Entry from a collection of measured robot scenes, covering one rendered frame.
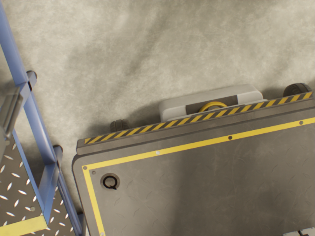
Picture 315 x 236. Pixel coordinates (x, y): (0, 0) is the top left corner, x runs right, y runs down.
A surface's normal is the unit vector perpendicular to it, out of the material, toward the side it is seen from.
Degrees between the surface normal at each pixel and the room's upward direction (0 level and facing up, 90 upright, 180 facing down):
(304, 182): 0
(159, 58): 0
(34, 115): 0
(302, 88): 75
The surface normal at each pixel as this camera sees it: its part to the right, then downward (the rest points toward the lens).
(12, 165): 0.09, 0.32
